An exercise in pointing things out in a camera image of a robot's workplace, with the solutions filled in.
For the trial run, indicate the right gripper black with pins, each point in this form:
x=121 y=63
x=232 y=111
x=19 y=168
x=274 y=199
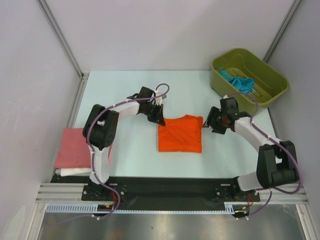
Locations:
x=214 y=112

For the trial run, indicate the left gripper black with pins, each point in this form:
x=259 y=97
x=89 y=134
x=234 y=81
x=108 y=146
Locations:
x=158 y=117

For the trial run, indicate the orange t shirt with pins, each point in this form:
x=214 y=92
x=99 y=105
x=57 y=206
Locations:
x=182 y=134

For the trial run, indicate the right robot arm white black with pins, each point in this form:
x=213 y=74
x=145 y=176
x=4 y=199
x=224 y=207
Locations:
x=277 y=167

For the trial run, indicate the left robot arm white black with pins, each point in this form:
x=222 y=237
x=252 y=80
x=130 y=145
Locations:
x=101 y=126

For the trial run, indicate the teal t shirt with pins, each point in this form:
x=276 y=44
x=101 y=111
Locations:
x=243 y=85

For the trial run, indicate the olive green plastic basket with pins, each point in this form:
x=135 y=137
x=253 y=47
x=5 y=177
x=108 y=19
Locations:
x=268 y=86

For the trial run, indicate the folded pink t shirt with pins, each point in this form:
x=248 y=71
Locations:
x=74 y=151

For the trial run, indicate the folded white t shirt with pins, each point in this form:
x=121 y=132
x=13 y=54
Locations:
x=64 y=172

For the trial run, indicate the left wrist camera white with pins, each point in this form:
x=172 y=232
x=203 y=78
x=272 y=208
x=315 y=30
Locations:
x=159 y=97

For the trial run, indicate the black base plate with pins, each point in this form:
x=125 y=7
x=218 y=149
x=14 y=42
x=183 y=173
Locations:
x=164 y=194

